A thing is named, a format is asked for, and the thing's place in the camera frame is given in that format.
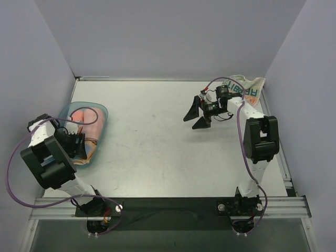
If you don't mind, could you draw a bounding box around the aluminium front rail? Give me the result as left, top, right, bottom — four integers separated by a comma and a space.
29, 196, 311, 220

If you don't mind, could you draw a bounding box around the white rabbit print towel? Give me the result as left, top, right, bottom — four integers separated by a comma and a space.
223, 75, 266, 107

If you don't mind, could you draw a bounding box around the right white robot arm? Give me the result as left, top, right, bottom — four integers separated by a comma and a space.
183, 85, 279, 216

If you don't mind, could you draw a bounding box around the pink rolled towel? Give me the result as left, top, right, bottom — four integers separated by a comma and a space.
82, 108, 105, 144

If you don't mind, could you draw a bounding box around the orange polka dot towel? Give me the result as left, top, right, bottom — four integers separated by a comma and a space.
72, 140, 97, 166

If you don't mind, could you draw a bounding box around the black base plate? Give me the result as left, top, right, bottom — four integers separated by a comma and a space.
75, 195, 263, 233

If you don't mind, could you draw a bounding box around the salmon rolled towel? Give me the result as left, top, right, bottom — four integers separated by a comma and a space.
70, 109, 84, 124

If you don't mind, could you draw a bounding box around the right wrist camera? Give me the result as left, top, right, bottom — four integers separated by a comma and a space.
199, 90, 207, 101

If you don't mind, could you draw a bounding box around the teal plastic tray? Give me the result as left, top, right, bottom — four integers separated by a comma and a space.
58, 101, 108, 167

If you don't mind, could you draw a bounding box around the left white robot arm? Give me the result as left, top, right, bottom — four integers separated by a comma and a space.
20, 107, 107, 216

